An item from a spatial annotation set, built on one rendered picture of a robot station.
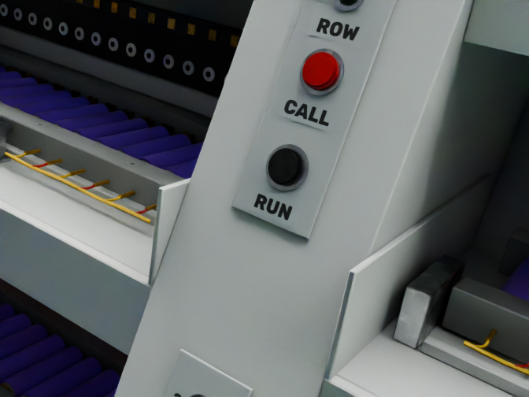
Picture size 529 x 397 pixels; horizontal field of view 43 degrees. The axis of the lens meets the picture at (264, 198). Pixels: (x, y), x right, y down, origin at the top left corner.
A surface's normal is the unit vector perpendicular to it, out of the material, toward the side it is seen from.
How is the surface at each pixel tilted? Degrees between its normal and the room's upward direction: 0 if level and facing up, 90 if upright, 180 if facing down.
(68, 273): 110
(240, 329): 90
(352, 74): 90
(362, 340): 90
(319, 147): 90
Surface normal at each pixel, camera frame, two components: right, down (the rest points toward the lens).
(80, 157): -0.55, 0.22
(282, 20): -0.46, -0.10
